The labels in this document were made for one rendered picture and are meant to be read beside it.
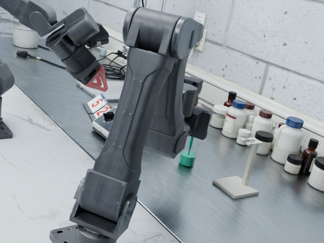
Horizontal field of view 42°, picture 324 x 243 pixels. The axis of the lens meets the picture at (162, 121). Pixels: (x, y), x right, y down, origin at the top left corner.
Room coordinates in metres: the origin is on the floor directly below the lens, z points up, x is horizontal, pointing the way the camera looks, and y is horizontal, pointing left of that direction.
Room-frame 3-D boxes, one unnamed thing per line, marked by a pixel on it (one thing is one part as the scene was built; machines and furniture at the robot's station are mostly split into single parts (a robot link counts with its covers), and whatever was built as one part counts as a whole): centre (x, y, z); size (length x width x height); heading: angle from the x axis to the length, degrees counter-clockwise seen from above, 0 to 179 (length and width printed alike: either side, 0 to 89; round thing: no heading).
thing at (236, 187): (0.93, -0.20, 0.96); 0.08 x 0.08 x 0.13; 36
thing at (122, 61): (1.94, 0.19, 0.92); 0.40 x 0.06 x 0.04; 39
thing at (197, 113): (0.91, -0.05, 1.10); 0.07 x 0.06 x 0.11; 72
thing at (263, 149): (1.20, -0.31, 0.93); 0.05 x 0.05 x 0.06
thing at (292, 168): (1.10, -0.38, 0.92); 0.04 x 0.04 x 0.04
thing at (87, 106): (1.29, 0.22, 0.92); 0.09 x 0.06 x 0.04; 25
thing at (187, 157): (1.01, -0.08, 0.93); 0.04 x 0.04 x 0.06
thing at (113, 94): (1.55, 0.17, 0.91); 0.30 x 0.20 x 0.01; 129
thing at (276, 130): (1.24, -0.37, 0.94); 0.05 x 0.05 x 0.09
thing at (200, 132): (0.91, -0.05, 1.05); 0.10 x 0.07 x 0.07; 72
